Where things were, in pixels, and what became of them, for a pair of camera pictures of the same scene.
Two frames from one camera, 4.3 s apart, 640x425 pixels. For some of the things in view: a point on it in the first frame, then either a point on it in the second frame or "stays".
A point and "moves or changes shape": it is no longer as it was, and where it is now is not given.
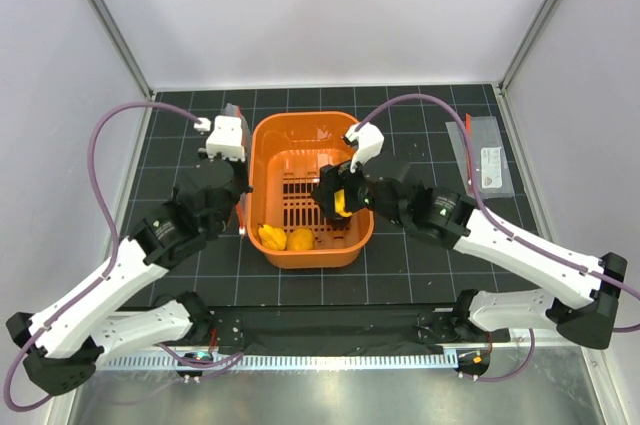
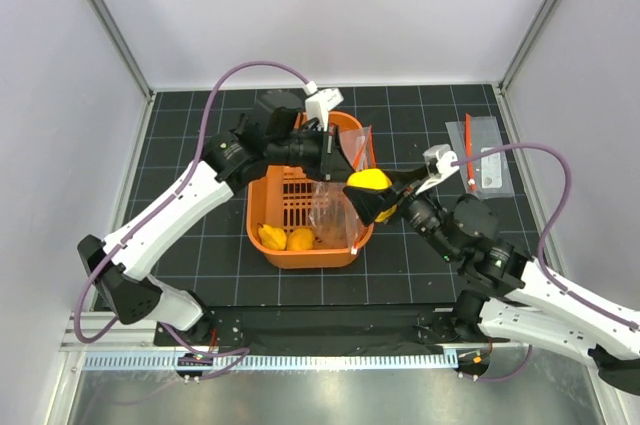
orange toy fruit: [300, 239] stays
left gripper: [245, 185] to [341, 165]
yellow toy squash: [272, 238] stays
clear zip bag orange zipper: [242, 207] to [333, 222]
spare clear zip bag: [491, 167] stays
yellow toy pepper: [339, 203] moves or changes shape
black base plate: [339, 329] stays
